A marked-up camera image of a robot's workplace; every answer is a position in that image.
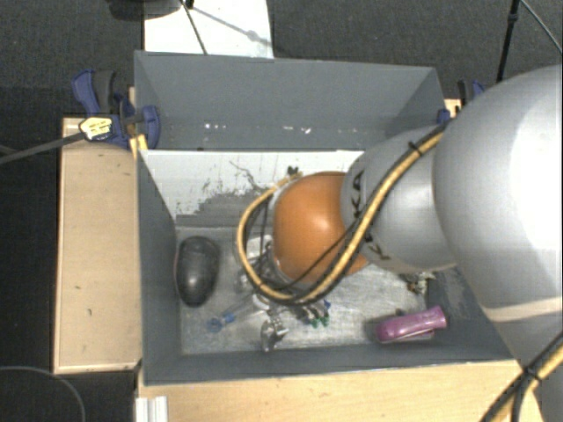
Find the black computer mouse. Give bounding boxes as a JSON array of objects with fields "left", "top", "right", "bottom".
[{"left": 174, "top": 235, "right": 222, "bottom": 309}]

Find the clear and blue plastic thing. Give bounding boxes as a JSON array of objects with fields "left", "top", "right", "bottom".
[{"left": 206, "top": 295, "right": 266, "bottom": 333}]

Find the grey metal bin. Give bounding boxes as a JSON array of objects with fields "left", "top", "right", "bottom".
[{"left": 133, "top": 49, "right": 525, "bottom": 387}]

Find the pale wood flat board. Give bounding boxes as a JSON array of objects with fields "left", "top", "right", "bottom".
[{"left": 52, "top": 116, "right": 144, "bottom": 375}]

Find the purple plastic handle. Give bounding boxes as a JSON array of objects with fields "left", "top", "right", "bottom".
[{"left": 373, "top": 304, "right": 449, "bottom": 346}]

